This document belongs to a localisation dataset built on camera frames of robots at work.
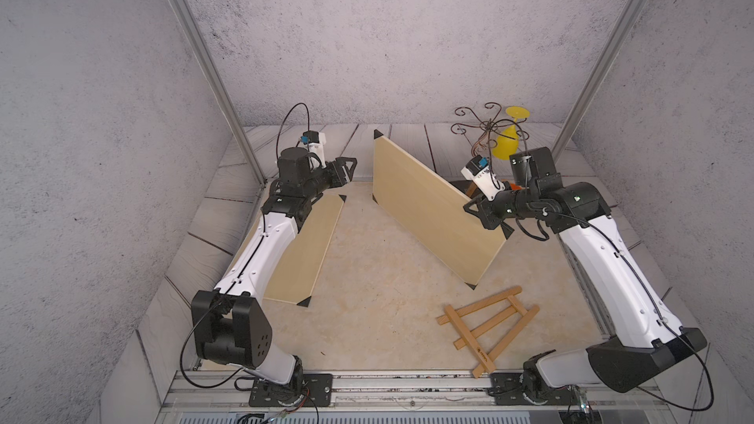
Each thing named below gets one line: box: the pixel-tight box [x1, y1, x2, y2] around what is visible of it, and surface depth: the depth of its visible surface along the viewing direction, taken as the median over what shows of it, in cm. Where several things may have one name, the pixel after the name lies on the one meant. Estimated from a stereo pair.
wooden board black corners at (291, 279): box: [263, 194, 347, 308], surface depth 98 cm
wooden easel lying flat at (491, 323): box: [435, 286, 540, 378], surface depth 86 cm
